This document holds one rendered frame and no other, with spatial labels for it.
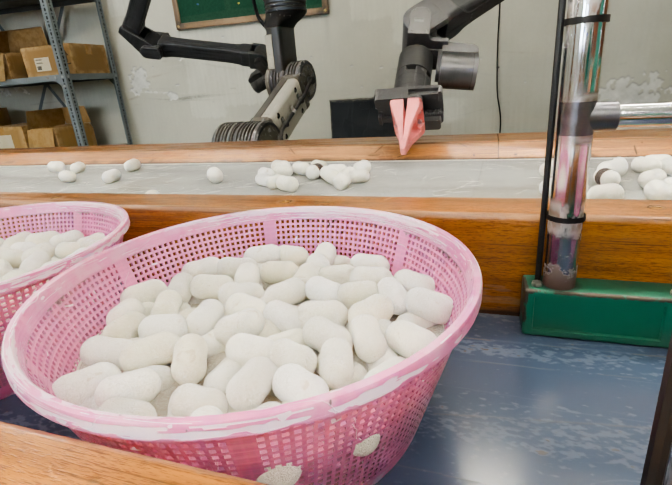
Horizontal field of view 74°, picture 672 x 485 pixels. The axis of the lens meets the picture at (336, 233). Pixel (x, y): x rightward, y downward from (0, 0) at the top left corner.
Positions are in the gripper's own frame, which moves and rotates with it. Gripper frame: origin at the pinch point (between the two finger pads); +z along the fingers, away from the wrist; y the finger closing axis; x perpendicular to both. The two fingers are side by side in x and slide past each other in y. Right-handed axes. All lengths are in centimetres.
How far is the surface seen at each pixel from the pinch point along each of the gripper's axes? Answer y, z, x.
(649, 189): 26.2, 14.0, -8.6
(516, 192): 14.6, 11.8, -5.1
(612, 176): 24.3, 9.8, -5.3
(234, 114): -133, -140, 121
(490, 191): 11.9, 11.5, -4.9
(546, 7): 40, -177, 97
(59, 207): -33.1, 23.3, -17.8
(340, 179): -6.0, 10.8, -6.5
